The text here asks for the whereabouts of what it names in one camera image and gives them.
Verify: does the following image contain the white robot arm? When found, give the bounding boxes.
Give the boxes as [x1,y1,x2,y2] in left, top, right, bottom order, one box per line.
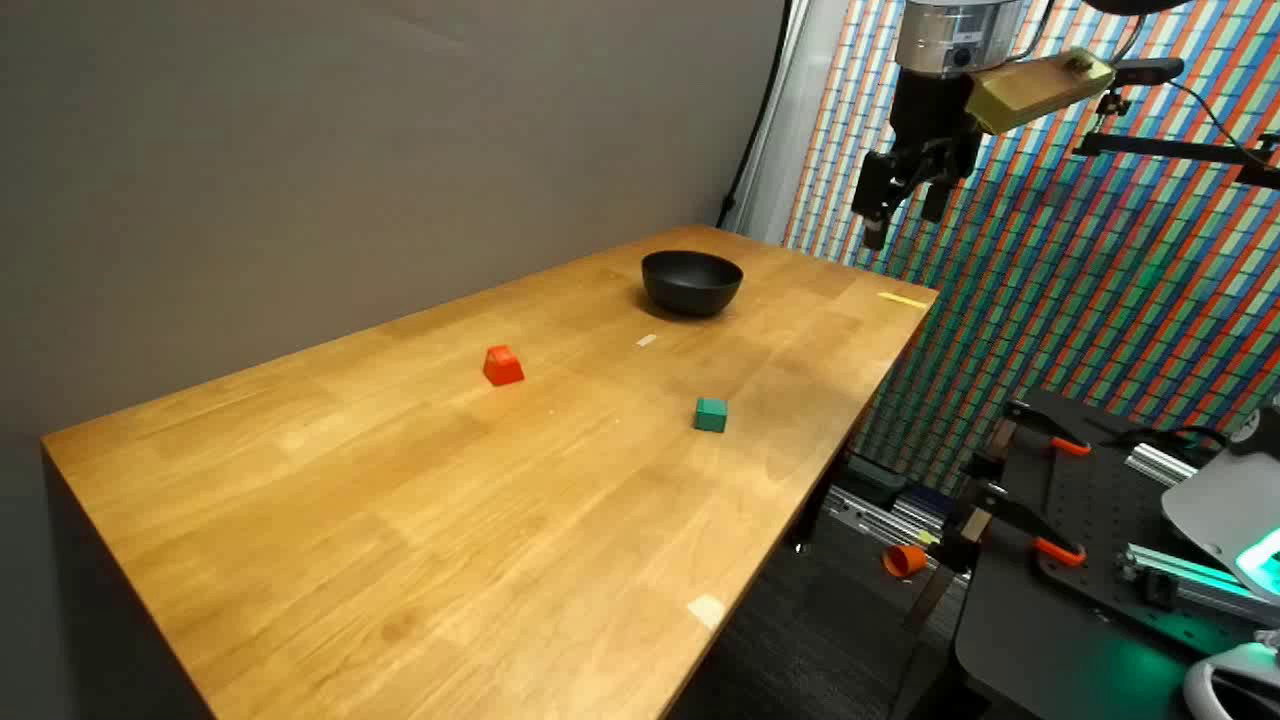
[853,0,1022,251]

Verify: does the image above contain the green block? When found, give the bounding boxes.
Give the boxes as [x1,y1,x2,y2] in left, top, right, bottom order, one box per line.
[693,395,730,434]

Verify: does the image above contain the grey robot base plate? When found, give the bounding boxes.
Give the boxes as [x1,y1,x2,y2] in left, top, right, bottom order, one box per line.
[1159,452,1280,602]

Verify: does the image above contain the black orange clamp lower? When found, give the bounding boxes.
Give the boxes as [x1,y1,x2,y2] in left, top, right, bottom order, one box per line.
[882,479,1087,581]

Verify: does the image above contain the orange block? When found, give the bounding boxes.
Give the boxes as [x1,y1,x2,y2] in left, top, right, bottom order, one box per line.
[484,345,523,388]

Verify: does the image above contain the black bowl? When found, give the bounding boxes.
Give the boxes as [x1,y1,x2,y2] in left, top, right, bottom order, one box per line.
[641,247,743,319]

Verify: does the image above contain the black hanging cable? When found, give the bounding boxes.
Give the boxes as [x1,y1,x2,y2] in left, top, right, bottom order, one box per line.
[711,0,801,233]

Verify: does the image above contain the yellow tape strip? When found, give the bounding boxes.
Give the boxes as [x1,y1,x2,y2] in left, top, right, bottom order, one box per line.
[875,294,934,313]

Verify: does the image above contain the black orange clamp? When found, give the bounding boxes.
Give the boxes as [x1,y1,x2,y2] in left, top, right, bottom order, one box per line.
[882,479,1087,581]
[983,399,1091,472]

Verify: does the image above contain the black orange clamp upper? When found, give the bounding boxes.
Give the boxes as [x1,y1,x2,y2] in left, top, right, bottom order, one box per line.
[983,399,1091,472]

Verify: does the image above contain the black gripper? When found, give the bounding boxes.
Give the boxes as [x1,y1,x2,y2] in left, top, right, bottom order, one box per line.
[853,74,983,251]

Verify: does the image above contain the tan wrist camera box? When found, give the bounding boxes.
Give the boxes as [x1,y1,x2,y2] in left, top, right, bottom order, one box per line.
[963,51,1116,136]

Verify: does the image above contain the black side table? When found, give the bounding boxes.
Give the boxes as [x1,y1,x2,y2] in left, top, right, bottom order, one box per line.
[953,391,1251,720]

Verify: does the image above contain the black camera on boom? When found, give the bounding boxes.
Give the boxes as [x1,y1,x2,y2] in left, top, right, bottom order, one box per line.
[1073,51,1280,194]

